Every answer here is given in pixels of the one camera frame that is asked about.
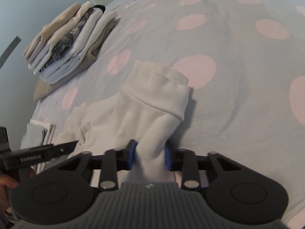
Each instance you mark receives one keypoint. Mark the stack of folded clothes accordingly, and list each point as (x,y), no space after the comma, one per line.
(68,45)

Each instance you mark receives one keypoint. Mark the grey pink-dotted bed sheet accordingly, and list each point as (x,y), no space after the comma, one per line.
(244,60)

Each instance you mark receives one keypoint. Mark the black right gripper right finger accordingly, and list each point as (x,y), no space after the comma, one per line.
(184,161)

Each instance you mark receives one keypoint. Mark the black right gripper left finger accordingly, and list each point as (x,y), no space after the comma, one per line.
(115,160)

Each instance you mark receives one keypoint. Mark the folded white cloth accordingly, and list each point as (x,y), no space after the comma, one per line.
(37,134)

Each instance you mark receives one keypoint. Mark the cream white sweatshirt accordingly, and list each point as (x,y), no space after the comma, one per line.
(148,108)

